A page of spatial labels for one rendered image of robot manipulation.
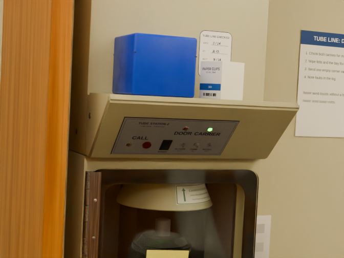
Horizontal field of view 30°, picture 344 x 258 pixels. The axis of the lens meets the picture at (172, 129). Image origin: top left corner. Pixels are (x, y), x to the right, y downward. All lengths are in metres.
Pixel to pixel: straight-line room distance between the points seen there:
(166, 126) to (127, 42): 0.14
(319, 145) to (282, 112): 0.72
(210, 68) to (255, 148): 0.16
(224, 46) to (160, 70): 0.20
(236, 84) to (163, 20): 0.16
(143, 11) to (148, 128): 0.20
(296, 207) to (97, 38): 0.88
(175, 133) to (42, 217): 0.24
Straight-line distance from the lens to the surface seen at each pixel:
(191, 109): 0.96
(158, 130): 0.98
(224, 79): 1.01
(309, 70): 1.72
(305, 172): 1.73
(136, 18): 1.05
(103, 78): 1.03
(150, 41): 0.94
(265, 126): 1.05
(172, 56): 0.95
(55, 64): 0.92
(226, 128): 1.02
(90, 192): 1.02
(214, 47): 1.10
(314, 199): 1.76
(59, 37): 0.92
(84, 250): 1.04
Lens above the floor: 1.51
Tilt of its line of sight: 3 degrees down
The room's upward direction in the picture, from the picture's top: 3 degrees clockwise
